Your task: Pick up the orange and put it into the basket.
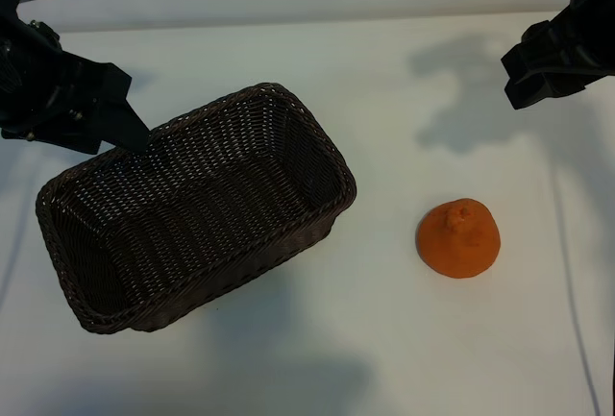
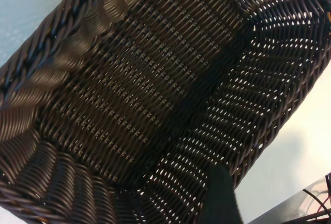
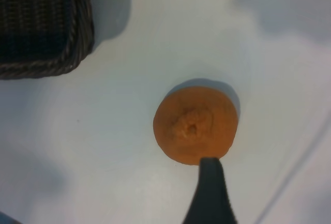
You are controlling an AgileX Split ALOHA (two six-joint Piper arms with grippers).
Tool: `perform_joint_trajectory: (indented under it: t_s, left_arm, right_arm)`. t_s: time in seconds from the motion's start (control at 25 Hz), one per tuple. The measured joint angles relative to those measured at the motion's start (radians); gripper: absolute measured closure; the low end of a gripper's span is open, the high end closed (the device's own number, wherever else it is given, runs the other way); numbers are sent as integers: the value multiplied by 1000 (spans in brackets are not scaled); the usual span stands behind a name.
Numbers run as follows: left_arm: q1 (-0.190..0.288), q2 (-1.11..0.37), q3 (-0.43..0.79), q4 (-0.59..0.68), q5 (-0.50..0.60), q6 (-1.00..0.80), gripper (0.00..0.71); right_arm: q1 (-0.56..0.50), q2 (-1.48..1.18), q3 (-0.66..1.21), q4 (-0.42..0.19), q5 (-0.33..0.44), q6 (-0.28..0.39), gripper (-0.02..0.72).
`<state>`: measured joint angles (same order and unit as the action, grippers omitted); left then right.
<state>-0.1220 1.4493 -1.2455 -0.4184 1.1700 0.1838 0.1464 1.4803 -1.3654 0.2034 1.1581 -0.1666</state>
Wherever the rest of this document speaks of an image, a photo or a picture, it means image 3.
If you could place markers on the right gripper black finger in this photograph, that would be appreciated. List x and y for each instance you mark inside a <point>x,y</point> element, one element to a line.
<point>212,195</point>

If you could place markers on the orange fruit with knob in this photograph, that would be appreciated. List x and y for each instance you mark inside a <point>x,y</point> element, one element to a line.
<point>181,120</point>

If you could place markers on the dark brown wicker basket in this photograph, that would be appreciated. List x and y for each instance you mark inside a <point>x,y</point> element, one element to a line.
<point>38,14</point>

